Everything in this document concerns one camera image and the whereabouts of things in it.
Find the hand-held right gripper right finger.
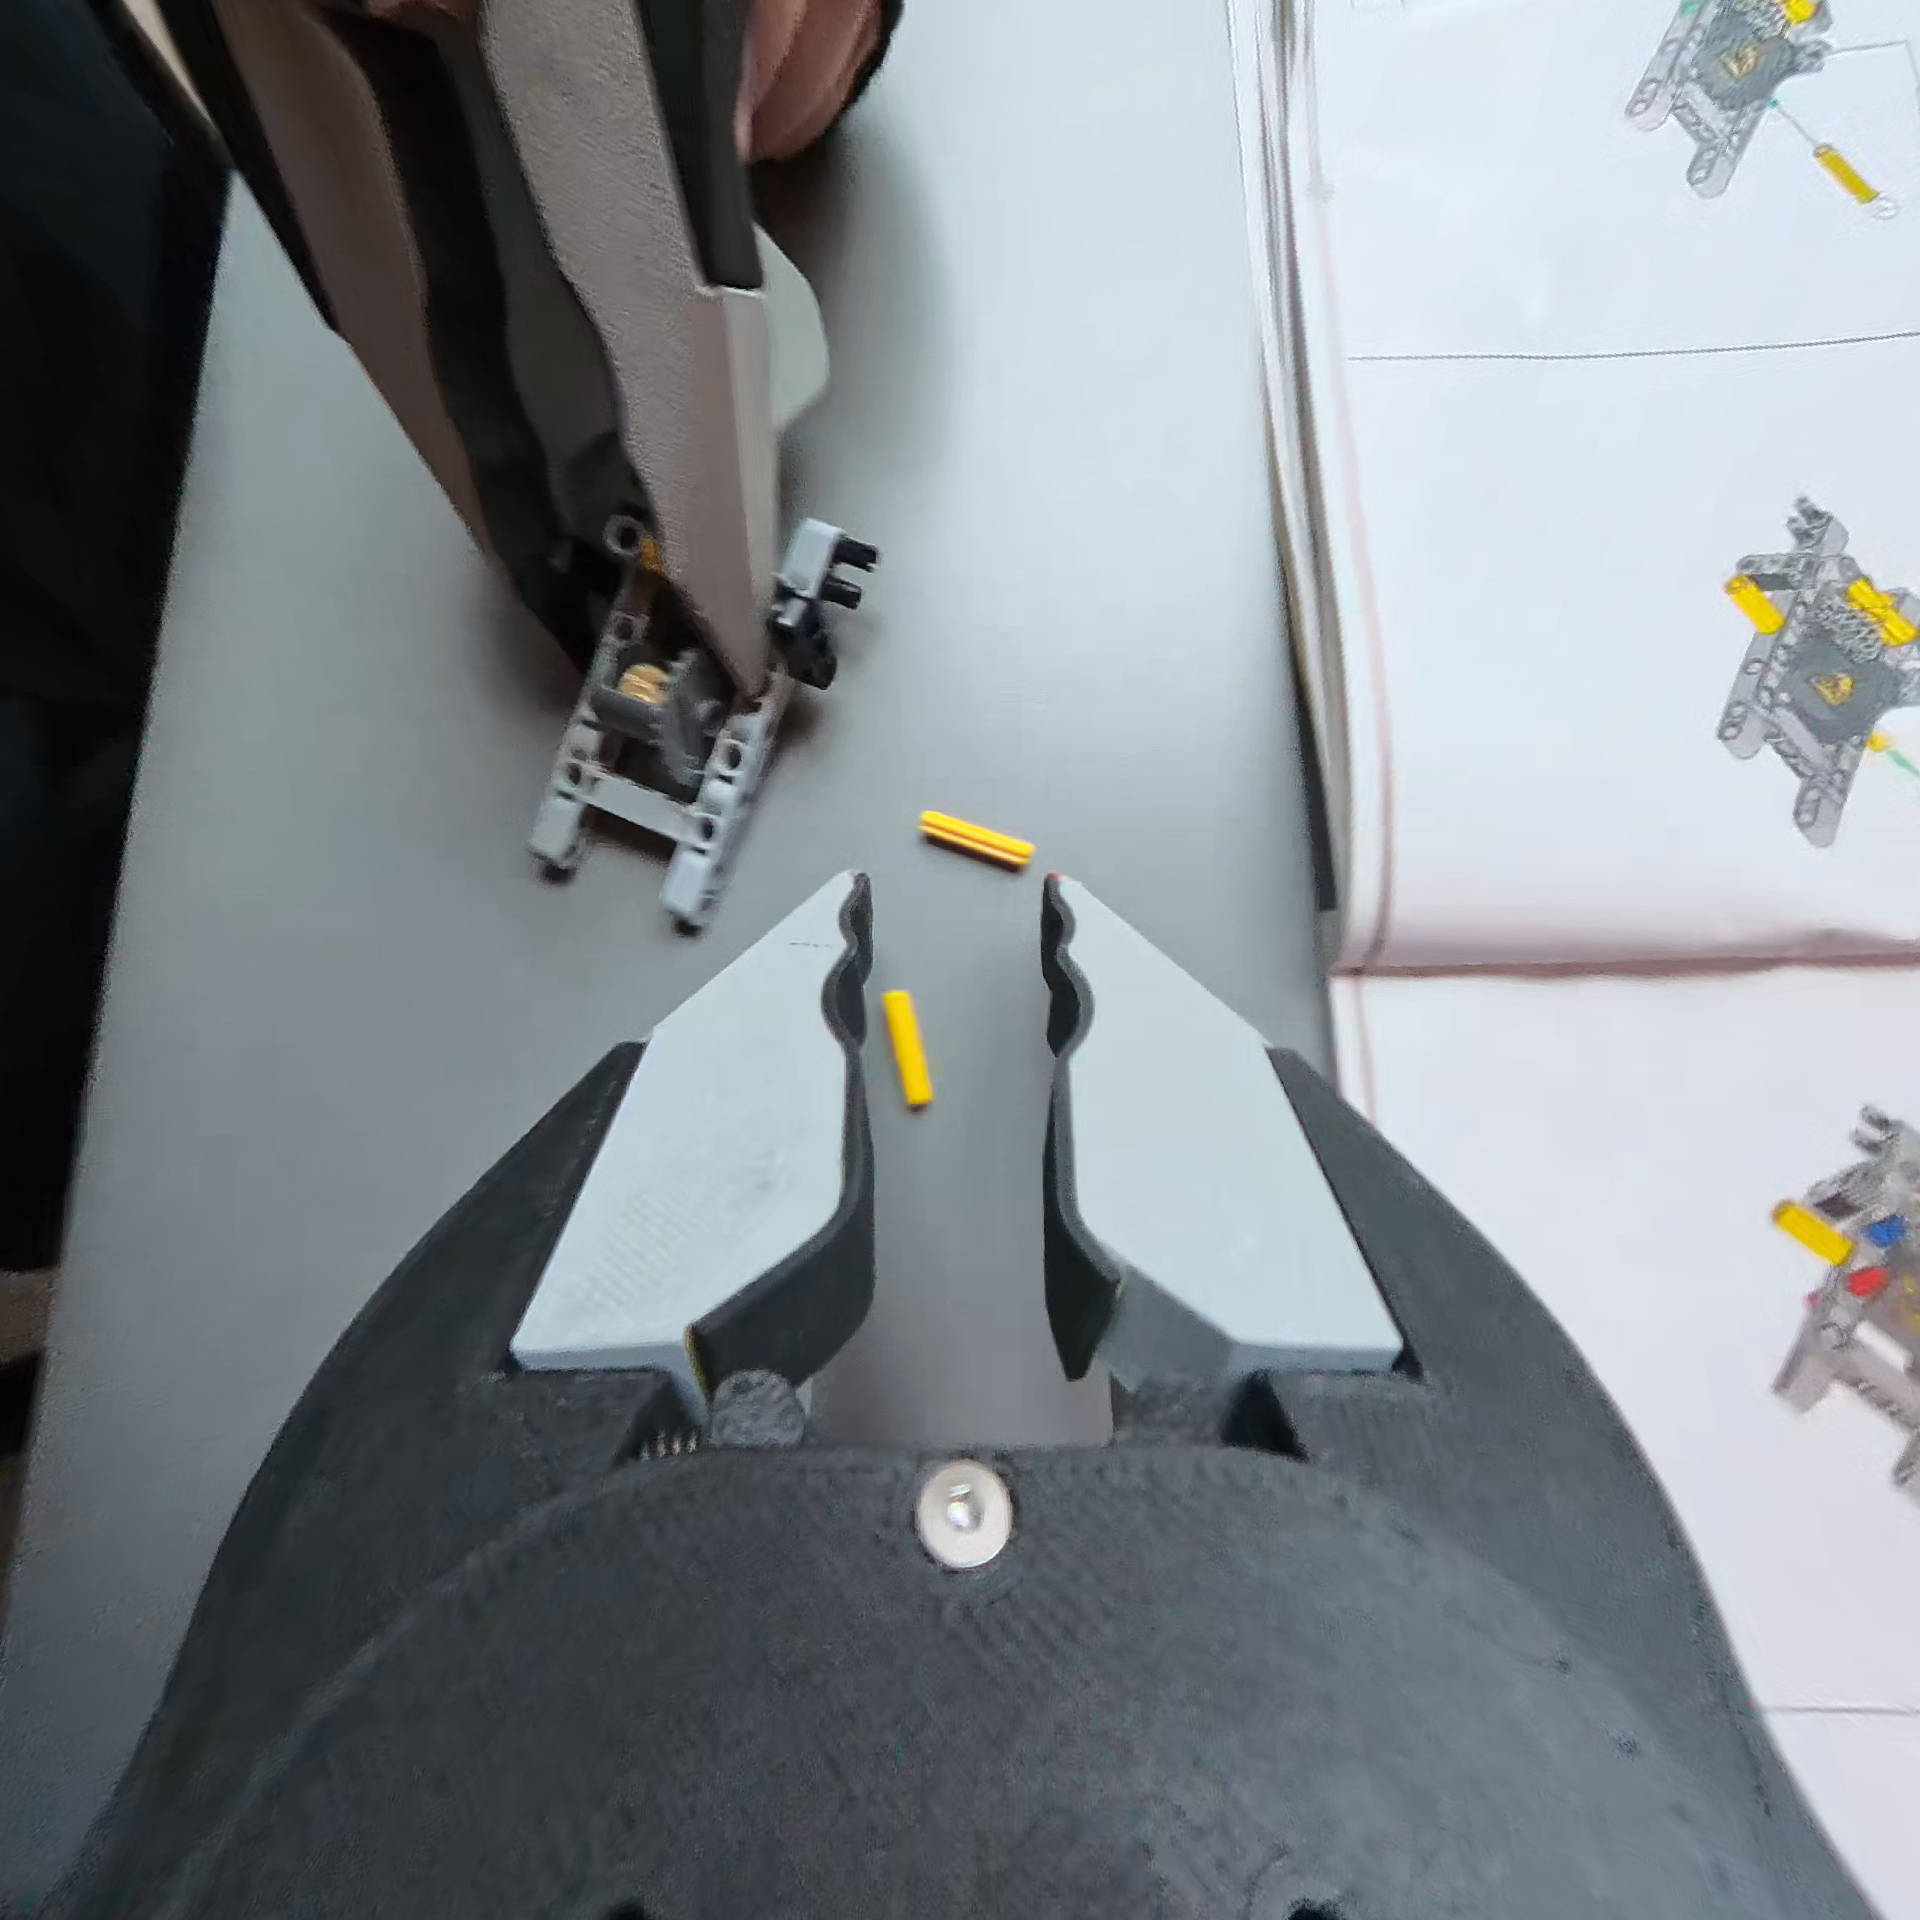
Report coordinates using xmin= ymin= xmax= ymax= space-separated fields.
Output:
xmin=1039 ymin=872 xmax=1406 ymax=1385

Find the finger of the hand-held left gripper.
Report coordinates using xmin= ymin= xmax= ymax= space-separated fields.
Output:
xmin=477 ymin=0 xmax=785 ymax=704
xmin=208 ymin=0 xmax=648 ymax=664

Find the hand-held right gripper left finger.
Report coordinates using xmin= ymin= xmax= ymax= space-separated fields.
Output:
xmin=511 ymin=869 xmax=881 ymax=1412

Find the grey lego frame assembly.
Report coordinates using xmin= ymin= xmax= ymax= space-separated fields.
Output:
xmin=528 ymin=510 xmax=882 ymax=936

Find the grey lego differential housing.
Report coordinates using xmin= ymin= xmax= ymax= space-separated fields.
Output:
xmin=592 ymin=647 xmax=738 ymax=785

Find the lego instruction booklet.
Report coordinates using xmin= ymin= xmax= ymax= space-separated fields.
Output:
xmin=1225 ymin=0 xmax=1920 ymax=1920

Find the person's left hand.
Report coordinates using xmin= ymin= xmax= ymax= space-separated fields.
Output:
xmin=734 ymin=0 xmax=905 ymax=168

